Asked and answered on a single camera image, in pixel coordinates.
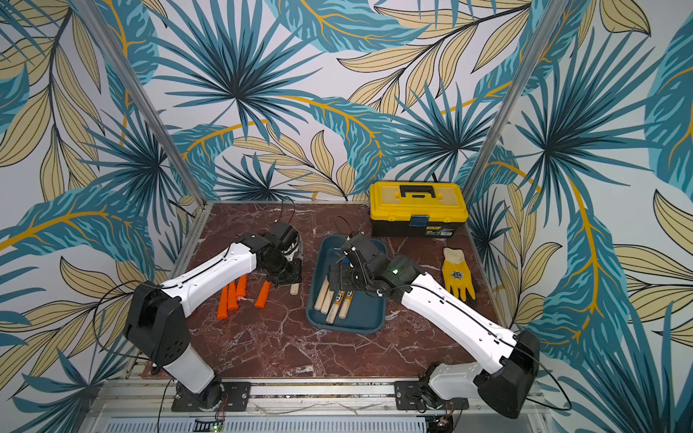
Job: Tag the left aluminium corner post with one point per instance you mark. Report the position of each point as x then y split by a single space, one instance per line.
98 27

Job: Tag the front aluminium rail frame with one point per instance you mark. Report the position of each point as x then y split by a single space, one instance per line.
297 405

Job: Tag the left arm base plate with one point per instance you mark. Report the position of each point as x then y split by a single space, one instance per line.
217 397

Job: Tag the yellow work glove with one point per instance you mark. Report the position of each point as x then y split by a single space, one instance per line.
457 275

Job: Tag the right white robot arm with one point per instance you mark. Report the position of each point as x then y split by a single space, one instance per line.
505 364

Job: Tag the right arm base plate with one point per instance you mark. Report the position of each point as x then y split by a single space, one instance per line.
417 396

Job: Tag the wooden sickle labelled handle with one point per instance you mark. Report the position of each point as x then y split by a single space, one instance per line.
345 306

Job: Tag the yellow black toolbox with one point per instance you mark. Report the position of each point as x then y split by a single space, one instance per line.
416 209

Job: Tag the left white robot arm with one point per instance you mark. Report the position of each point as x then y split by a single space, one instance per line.
156 321

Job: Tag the right aluminium corner post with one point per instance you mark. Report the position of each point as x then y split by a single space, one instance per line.
548 23

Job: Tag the wooden sickle yellow label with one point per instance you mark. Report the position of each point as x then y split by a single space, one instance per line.
335 307

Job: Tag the wooden handle sickle plain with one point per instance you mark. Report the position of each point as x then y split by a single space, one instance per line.
295 287

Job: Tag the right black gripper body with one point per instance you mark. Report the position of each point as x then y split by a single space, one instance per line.
346 265

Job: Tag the blue blade wooden sickle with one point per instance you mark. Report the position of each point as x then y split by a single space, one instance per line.
327 302

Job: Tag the aluminium corner post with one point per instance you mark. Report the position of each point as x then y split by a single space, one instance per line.
98 27
548 23

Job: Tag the orange handle sickle far left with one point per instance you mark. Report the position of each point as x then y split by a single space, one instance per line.
222 313

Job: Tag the teal plastic tray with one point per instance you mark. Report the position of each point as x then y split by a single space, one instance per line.
361 314

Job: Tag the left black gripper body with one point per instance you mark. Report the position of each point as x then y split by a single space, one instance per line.
285 271

